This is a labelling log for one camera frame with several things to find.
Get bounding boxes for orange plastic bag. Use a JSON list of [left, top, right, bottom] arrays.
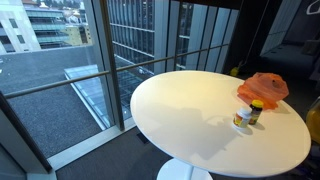
[[237, 72, 290, 111]]

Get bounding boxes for dark window mullion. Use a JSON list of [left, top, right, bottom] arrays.
[[0, 92, 53, 174], [90, 0, 126, 132]]

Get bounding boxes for small yellow floor object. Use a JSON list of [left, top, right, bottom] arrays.
[[229, 66, 241, 77]]

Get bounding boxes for white pill bottle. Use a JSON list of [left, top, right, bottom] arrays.
[[232, 105, 253, 130]]

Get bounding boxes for grey window railing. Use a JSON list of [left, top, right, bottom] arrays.
[[3, 43, 231, 100]]

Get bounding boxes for dark bottle yellow cap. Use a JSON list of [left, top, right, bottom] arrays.
[[248, 99, 264, 126]]

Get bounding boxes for yellow chair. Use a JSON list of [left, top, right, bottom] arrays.
[[305, 98, 320, 144]]

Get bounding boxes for white table pedestal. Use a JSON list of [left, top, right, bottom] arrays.
[[156, 158, 214, 180]]

